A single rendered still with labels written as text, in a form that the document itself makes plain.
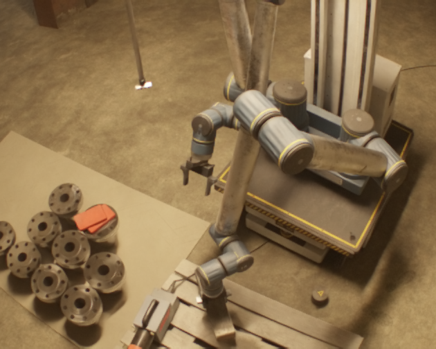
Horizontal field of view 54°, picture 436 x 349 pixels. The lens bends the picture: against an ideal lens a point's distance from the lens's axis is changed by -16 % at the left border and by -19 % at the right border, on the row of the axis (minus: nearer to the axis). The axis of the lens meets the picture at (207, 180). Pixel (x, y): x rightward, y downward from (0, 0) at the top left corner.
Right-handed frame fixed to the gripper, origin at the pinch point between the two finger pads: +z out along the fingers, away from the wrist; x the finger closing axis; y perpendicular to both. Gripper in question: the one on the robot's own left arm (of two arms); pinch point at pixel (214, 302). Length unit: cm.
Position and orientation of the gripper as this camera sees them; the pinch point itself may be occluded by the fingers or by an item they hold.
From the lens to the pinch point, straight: 266.6
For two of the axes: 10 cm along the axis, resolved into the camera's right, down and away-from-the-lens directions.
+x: 9.6, -2.5, 1.1
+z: 0.8, 6.4, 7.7
